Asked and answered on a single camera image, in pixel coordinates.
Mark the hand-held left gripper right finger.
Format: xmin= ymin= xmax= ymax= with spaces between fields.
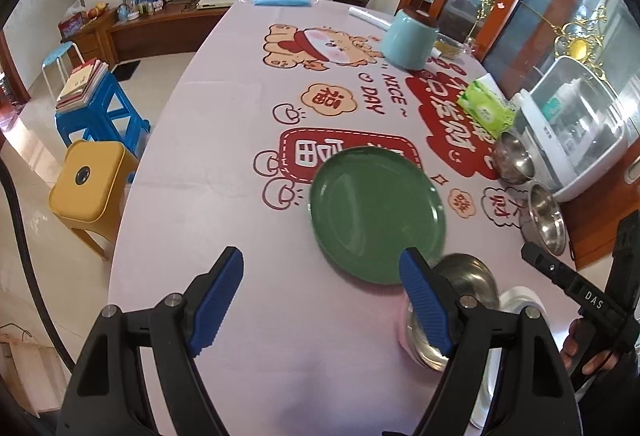
xmin=398 ymin=247 xmax=583 ymax=436

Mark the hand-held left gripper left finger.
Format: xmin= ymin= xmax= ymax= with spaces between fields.
xmin=55 ymin=246 xmax=245 ymax=436

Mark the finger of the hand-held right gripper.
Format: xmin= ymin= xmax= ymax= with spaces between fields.
xmin=521 ymin=242 xmax=576 ymax=289

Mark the white plate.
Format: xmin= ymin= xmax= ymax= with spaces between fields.
xmin=472 ymin=286 xmax=548 ymax=432

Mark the large steel bowl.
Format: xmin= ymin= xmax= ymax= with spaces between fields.
xmin=520 ymin=184 xmax=568 ymax=257

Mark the steel bowl with pink exterior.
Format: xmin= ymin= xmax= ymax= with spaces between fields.
xmin=397 ymin=253 xmax=501 ymax=372

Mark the green plate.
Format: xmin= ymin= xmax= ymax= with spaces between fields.
xmin=308 ymin=147 xmax=448 ymax=285

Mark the person's right hand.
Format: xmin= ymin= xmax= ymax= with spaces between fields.
xmin=560 ymin=318 xmax=623 ymax=374

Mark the orange wooden door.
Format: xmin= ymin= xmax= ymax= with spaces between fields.
xmin=557 ymin=186 xmax=640 ymax=271

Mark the small ribbed steel bowl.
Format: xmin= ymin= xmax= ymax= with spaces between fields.
xmin=495 ymin=132 xmax=536 ymax=185

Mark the white bottle sterilizer appliance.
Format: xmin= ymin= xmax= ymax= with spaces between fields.
xmin=510 ymin=56 xmax=628 ymax=203

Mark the yellow plastic stool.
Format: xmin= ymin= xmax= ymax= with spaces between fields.
xmin=48 ymin=141 xmax=140 ymax=261

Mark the pink printed tablecloth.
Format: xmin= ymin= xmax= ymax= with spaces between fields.
xmin=106 ymin=0 xmax=596 ymax=436

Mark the green tissue pack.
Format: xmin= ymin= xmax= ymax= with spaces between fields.
xmin=457 ymin=73 xmax=518 ymax=139

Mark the light wooden crate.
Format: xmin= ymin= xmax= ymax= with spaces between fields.
xmin=0 ymin=323 xmax=68 ymax=417

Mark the blue plastic stool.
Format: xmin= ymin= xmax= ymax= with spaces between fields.
xmin=55 ymin=70 xmax=151 ymax=154

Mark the stack of books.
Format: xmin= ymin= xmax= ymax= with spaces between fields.
xmin=55 ymin=58 xmax=110 ymax=111

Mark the teal canister with brown lid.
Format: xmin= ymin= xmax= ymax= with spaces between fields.
xmin=380 ymin=9 xmax=441 ymax=70

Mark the wooden television cabinet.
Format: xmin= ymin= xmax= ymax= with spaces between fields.
xmin=60 ymin=0 xmax=236 ymax=66

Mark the light blue round stool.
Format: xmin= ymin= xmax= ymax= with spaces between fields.
xmin=41 ymin=42 xmax=86 ymax=101

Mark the clear plastic wrap roll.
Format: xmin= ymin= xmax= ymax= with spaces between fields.
xmin=350 ymin=7 xmax=393 ymax=30

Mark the blue face mask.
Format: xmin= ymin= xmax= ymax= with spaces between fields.
xmin=237 ymin=0 xmax=321 ymax=8

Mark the red box on cabinet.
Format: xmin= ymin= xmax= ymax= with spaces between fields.
xmin=59 ymin=13 xmax=86 ymax=39

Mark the black cable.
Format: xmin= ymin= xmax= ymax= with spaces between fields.
xmin=0 ymin=161 xmax=76 ymax=372

